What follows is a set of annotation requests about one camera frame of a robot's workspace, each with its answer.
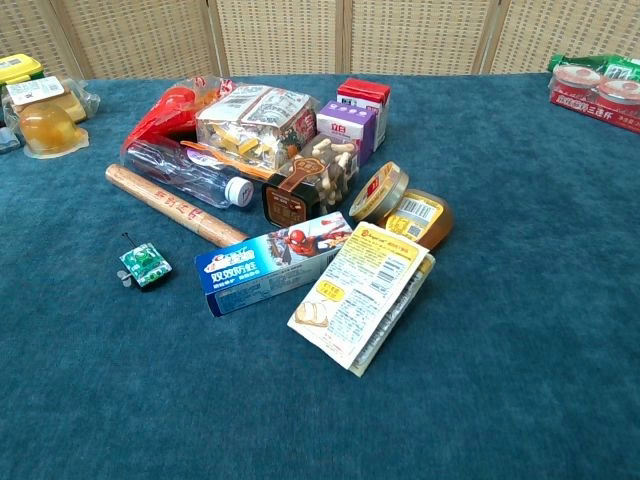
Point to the small green white gadget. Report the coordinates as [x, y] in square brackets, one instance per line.
[144, 263]

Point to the dark box of mushroom biscuits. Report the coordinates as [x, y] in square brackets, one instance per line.
[310, 187]

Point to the white yellow yeast packet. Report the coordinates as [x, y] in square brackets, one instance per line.
[357, 295]

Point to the blue toothpaste box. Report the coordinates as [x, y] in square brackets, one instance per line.
[260, 272]

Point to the jelly cup with red label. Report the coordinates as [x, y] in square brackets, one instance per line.
[378, 190]

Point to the amber jelly cup with barcode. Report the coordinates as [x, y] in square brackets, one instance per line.
[417, 217]

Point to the blue table cloth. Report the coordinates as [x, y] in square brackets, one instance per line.
[320, 350]

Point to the purple soap box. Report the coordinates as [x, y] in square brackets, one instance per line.
[346, 129]

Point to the clear bag of candies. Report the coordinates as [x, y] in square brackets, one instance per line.
[250, 125]

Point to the red white carton box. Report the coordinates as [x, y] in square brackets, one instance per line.
[367, 102]

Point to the clear plastic water bottle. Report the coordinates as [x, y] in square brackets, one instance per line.
[185, 172]

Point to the wooden rolling pin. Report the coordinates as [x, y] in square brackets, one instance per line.
[170, 205]

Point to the red plastic bag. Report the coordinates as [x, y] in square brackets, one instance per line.
[160, 115]

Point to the woven folding screen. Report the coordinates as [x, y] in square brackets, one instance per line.
[320, 35]

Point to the orange fruit jelly cup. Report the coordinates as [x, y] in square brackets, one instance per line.
[50, 131]

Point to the wrapped bread package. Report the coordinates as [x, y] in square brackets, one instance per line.
[45, 97]

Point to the red triple pack of cups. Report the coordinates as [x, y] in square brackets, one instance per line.
[597, 95]

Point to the small grey blue packet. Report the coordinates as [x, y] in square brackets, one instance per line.
[7, 140]

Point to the yellow green lidded box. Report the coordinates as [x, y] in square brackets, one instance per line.
[17, 69]

